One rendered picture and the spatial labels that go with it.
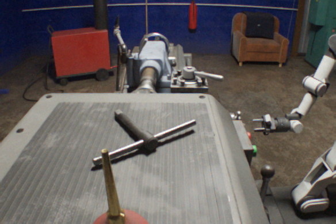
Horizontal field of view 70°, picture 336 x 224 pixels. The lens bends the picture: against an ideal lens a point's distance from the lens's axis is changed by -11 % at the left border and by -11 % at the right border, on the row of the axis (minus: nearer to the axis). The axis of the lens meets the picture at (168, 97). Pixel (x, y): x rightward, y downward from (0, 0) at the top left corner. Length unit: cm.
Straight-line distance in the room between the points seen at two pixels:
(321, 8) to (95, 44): 394
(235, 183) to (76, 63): 395
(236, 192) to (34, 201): 28
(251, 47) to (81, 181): 469
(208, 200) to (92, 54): 394
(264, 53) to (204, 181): 476
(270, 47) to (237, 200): 476
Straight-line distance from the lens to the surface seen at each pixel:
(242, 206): 38
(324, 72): 165
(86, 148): 48
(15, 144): 54
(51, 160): 47
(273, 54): 517
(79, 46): 418
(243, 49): 492
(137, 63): 148
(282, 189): 217
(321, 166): 192
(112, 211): 23
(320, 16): 532
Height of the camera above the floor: 162
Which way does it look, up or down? 26 degrees down
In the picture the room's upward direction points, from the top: straight up
